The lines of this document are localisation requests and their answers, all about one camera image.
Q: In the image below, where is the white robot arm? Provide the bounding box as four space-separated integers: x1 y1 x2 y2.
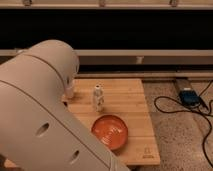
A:
0 40 129 171

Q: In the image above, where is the small white patterned bottle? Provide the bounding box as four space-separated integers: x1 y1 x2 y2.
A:
93 85 104 112

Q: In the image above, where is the clear plastic cup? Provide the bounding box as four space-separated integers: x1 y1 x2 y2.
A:
65 81 74 99

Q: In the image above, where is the orange round bowl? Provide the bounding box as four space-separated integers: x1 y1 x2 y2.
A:
91 115 128 151

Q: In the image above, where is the blue power adapter box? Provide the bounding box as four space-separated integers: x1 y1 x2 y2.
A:
179 89 200 106

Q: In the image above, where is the black cable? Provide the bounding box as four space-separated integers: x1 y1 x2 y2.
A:
153 79 213 168

